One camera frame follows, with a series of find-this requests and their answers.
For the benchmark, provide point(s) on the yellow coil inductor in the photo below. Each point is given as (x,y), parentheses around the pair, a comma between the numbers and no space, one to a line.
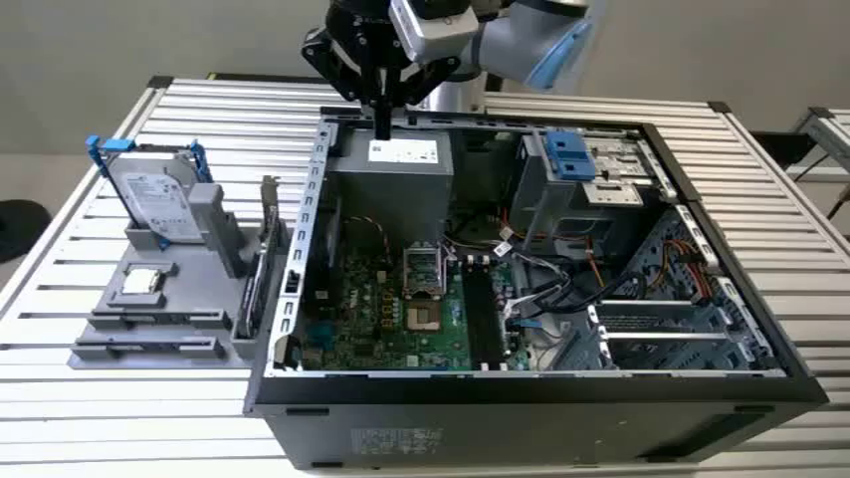
(386,298)
(386,311)
(386,324)

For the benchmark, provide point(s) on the blue plastic drive latch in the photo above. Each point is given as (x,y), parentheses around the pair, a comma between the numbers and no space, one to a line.
(567,159)

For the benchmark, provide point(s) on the black round stand base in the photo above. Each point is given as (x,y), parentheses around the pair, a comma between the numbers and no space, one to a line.
(20,224)

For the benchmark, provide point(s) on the black case fan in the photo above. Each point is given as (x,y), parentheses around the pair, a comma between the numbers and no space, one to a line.
(326,259)

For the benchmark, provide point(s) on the silver CPU chip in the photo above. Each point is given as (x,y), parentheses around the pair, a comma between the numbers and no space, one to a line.
(140,281)

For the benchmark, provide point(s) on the blue rear port block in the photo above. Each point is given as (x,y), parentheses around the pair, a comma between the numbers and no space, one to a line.
(320,336)

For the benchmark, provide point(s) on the hard disk in blue carrier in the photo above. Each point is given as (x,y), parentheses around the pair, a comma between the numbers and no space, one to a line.
(156,199)

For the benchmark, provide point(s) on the RAM memory stick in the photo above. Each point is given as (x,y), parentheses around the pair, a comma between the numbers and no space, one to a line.
(152,343)

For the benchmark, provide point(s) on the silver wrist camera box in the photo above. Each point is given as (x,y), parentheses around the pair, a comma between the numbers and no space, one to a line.
(438,35)

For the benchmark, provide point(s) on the metal optical drive cage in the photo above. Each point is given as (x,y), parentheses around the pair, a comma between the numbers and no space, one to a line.
(551,209)

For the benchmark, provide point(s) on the black PC case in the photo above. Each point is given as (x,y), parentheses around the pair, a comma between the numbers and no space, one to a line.
(498,428)

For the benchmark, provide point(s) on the metal disk bay cage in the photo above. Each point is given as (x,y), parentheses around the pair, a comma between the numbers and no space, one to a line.
(663,336)

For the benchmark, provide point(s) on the RAM slot with white clip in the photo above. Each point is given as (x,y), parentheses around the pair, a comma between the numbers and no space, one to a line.
(494,313)
(477,313)

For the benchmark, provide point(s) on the green motherboard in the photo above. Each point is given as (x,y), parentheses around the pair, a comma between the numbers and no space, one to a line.
(362,289)

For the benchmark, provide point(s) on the grey parts rack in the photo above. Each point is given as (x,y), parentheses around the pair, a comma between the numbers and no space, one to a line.
(192,299)

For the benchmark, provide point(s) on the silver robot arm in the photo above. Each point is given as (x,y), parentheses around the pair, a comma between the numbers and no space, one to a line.
(511,50)

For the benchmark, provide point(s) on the CPU socket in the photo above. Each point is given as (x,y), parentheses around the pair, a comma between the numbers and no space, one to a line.
(423,318)

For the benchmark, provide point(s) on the grey power supply unit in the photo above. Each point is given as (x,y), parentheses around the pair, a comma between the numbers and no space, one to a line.
(391,199)

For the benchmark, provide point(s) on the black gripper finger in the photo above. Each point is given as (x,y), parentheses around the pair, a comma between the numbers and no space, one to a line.
(415,84)
(335,70)

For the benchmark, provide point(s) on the black graphics card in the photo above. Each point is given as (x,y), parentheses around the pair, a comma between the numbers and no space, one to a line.
(252,299)

